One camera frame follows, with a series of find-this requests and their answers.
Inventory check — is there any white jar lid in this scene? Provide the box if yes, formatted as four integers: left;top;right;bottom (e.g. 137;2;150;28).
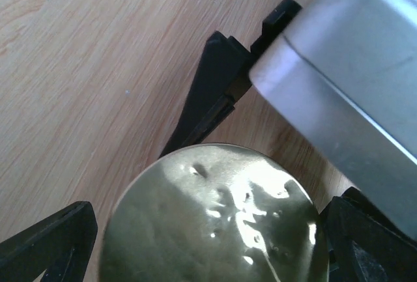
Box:
98;144;329;281

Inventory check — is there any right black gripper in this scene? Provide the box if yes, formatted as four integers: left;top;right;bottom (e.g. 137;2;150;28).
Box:
161;0;302;157

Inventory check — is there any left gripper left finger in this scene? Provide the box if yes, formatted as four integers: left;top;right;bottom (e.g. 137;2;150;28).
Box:
1;201;98;281

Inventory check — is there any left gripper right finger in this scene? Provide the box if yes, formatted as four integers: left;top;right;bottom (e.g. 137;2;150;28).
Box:
321;187;416;281

